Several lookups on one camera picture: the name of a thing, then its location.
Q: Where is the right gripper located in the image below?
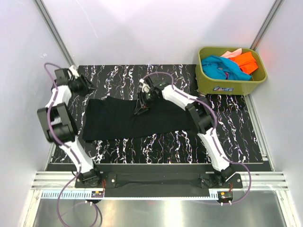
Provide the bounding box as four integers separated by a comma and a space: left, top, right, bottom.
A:
134, 91, 159, 115

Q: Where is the black t-shirt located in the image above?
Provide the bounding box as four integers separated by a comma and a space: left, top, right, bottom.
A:
82, 96, 191, 141

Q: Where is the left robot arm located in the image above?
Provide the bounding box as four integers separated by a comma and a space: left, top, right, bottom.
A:
37, 65, 102, 187

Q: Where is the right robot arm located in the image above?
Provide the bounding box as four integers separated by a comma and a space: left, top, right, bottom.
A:
134, 79, 235, 188

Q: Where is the olive green plastic bin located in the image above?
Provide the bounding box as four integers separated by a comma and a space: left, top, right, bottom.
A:
196, 46, 267, 96

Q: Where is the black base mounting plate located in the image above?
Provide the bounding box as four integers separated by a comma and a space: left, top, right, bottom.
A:
75, 163, 242, 198

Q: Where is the blue t-shirt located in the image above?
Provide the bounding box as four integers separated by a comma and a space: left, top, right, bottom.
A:
201, 55, 251, 81

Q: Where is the black marbled table mat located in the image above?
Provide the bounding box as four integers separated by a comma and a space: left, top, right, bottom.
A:
68, 64, 262, 164

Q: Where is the pink t-shirt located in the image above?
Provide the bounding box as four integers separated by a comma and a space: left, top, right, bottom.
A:
221, 48, 242, 59

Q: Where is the orange t-shirt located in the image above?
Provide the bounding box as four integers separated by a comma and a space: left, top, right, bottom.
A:
231, 52, 258, 74

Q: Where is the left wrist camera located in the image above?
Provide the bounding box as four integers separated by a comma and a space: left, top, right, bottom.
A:
68, 65, 80, 79

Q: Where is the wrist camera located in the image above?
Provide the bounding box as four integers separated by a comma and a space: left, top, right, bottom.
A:
68, 65, 80, 79
138, 77, 162, 93

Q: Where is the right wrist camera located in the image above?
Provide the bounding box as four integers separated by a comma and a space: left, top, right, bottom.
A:
138, 77, 162, 93

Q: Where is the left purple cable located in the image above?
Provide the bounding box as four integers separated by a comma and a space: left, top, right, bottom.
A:
44, 62, 102, 227

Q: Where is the purple cable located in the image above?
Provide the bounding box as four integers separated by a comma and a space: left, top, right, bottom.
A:
141, 72, 252, 204
44, 62, 102, 227

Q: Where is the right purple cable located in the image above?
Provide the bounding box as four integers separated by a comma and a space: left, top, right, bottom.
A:
141, 72, 252, 204

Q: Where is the left aluminium frame post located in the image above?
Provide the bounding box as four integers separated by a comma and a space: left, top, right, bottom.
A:
33, 0, 75, 65

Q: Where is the aluminium frame post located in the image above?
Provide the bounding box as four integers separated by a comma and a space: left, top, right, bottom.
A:
33, 0, 75, 65
250, 0, 284, 51

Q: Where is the right aluminium frame post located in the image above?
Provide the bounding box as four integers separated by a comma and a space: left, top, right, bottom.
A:
250, 0, 284, 51

